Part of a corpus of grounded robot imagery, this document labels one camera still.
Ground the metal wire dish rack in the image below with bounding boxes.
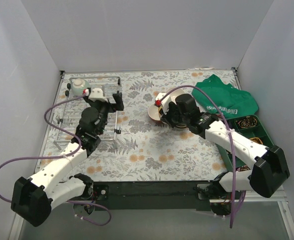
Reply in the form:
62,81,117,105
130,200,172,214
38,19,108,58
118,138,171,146
53,76,122,150

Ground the tan bowl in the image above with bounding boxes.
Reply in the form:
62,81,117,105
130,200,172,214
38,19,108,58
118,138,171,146
167,88,185,104

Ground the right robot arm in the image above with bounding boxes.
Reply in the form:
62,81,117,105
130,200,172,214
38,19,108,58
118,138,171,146
155,93,290,199

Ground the floral table mat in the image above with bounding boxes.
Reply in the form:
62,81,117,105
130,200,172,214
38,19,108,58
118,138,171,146
36,70,242,183

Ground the purple cable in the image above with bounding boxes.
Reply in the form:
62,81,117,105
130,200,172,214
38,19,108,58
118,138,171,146
0,94,112,227
161,85,247,229

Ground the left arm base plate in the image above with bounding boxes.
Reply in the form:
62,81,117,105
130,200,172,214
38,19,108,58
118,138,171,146
91,184,109,202

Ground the aluminium frame rail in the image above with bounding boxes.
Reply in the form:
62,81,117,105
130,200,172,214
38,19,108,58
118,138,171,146
8,181,294,240

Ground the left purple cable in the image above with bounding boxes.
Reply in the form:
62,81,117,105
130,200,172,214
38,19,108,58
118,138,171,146
0,94,112,227

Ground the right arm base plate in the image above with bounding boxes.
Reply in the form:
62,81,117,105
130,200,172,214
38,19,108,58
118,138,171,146
196,183,231,200

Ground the green cloth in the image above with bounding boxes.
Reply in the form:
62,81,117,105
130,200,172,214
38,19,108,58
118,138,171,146
191,74,259,119

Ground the pale green bowl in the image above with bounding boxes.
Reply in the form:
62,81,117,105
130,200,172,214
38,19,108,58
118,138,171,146
70,78,90,97

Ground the beige bowl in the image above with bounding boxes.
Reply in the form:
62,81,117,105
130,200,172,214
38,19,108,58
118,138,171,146
174,124,187,129

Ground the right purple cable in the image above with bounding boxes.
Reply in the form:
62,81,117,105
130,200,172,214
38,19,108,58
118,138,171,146
161,85,247,229

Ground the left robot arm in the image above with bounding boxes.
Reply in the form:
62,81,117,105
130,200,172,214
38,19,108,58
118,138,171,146
10,88,124,227

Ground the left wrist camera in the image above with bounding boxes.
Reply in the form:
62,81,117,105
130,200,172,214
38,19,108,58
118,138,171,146
88,88,107,102

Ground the green compartment tray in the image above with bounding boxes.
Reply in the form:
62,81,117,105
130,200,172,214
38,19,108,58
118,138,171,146
216,115,274,172

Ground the red patterned bowl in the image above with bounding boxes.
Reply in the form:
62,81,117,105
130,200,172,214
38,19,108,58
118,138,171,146
148,104,163,124

